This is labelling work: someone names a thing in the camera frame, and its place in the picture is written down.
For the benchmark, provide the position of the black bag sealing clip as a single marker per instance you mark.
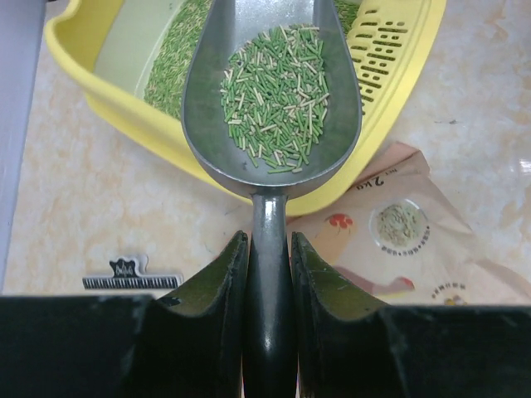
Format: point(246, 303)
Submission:
point(130, 273)

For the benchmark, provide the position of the yellow litter box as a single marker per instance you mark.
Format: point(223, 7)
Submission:
point(107, 48)

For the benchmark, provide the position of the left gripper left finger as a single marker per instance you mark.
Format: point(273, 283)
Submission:
point(184, 344)

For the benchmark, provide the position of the pink cat litter bag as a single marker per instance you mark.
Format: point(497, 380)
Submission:
point(396, 236)

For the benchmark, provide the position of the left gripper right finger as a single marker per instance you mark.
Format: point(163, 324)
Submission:
point(354, 345)

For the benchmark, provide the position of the green cat litter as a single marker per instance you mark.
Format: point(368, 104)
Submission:
point(186, 76)

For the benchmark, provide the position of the silver metal scoop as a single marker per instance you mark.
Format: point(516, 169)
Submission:
point(269, 344)

